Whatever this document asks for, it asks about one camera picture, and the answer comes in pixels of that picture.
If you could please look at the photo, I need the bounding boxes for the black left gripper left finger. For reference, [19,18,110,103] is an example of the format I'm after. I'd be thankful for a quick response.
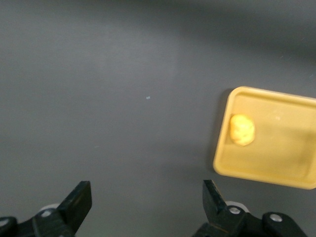
[0,181,93,237]

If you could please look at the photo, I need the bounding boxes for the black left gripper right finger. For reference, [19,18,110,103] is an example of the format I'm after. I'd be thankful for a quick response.
[194,179,307,237]

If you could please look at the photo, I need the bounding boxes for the yellow potato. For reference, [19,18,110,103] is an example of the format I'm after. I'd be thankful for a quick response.
[229,114,256,147]

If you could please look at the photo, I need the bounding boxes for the yellow plastic tray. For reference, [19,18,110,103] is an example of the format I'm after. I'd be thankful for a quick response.
[212,85,316,190]

